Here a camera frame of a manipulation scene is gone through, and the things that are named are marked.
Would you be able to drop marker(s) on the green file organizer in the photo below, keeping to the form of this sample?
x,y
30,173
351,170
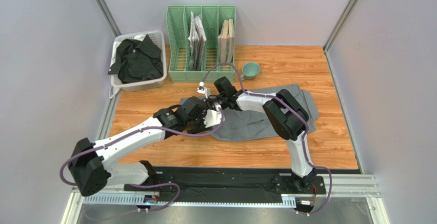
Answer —
x,y
178,25

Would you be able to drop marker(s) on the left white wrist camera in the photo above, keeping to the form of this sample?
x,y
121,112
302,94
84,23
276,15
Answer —
x,y
213,118

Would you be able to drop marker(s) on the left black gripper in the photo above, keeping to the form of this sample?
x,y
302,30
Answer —
x,y
202,128

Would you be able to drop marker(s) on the teal cup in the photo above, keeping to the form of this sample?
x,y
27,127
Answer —
x,y
250,71

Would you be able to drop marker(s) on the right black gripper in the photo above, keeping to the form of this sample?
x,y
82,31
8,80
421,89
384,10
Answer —
x,y
212,102

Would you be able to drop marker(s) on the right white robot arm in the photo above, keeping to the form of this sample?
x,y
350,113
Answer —
x,y
287,117

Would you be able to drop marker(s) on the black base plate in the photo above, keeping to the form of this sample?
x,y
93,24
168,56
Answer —
x,y
234,185

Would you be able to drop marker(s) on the grey magazines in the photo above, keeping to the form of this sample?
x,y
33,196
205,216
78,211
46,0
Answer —
x,y
197,39

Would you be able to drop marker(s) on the brown books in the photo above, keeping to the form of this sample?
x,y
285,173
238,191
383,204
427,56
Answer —
x,y
226,41

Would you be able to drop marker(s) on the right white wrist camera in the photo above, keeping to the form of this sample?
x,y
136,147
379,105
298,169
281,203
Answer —
x,y
202,89

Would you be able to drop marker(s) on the black striped shirt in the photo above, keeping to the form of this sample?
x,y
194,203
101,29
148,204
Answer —
x,y
137,61

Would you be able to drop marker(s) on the aluminium frame rail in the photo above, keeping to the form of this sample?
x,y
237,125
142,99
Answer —
x,y
339,184

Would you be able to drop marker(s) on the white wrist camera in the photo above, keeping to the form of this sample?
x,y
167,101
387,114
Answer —
x,y
213,118
202,89

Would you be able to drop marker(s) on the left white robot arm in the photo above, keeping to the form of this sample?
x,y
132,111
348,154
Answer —
x,y
95,165

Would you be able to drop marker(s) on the white laundry basket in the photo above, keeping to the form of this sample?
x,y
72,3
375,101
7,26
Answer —
x,y
158,39

